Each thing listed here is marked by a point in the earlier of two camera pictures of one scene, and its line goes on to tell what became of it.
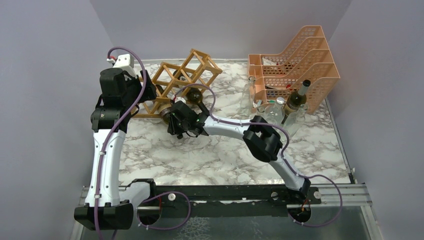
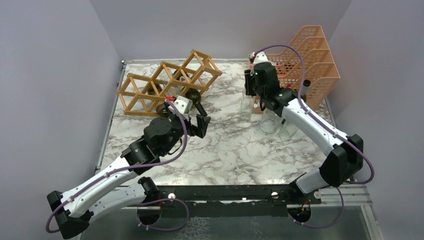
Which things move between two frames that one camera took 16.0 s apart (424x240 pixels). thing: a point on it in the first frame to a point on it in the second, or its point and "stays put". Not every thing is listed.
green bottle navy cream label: (194, 95) stays put
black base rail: (221, 200) stays put
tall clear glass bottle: (248, 97) to (170, 82)
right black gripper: (171, 128) to (249, 76)
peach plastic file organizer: (311, 57) stays put
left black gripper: (150, 92) to (199, 131)
